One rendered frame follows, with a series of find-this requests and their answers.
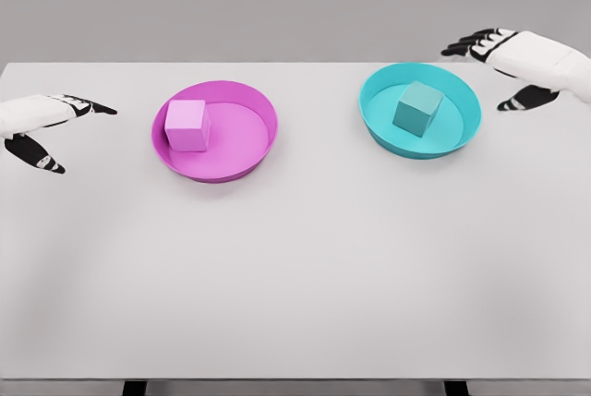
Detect cyan plate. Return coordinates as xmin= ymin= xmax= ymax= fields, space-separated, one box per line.
xmin=357 ymin=62 xmax=483 ymax=160

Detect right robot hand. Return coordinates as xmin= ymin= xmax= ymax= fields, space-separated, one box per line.
xmin=440 ymin=28 xmax=584 ymax=112

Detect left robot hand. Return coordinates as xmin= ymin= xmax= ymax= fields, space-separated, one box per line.
xmin=0 ymin=93 xmax=118 ymax=175

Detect pink plate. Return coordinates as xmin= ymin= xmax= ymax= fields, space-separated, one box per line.
xmin=150 ymin=80 xmax=280 ymax=185

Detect cyan block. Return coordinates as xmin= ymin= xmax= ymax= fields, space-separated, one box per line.
xmin=392 ymin=80 xmax=445 ymax=138

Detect pink block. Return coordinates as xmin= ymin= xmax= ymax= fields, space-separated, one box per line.
xmin=164 ymin=98 xmax=207 ymax=153

